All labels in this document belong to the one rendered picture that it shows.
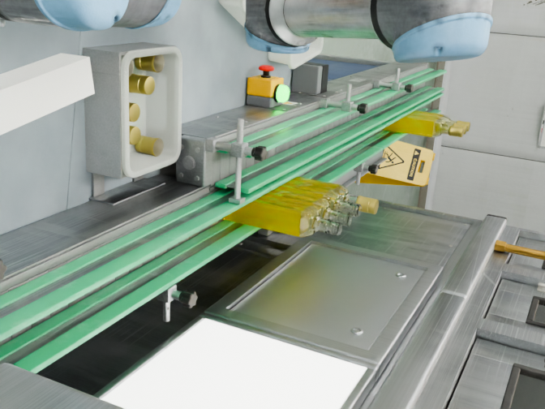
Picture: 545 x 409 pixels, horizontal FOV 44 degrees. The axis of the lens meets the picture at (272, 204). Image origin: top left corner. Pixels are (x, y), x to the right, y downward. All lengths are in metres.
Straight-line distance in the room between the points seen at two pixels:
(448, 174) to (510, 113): 0.90
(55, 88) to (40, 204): 0.21
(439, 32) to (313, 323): 0.62
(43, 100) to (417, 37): 0.56
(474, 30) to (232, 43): 0.90
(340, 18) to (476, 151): 6.39
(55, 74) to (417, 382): 0.74
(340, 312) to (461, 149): 6.14
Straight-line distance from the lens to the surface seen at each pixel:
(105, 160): 1.24
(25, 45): 1.13
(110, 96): 1.20
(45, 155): 1.19
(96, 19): 0.62
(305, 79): 1.96
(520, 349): 1.39
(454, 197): 7.50
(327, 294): 1.37
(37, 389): 0.45
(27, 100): 1.06
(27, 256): 1.06
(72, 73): 1.12
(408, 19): 0.86
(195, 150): 1.34
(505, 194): 7.40
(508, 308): 1.54
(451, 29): 0.84
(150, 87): 1.28
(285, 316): 1.27
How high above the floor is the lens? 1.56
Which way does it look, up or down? 24 degrees down
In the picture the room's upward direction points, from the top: 102 degrees clockwise
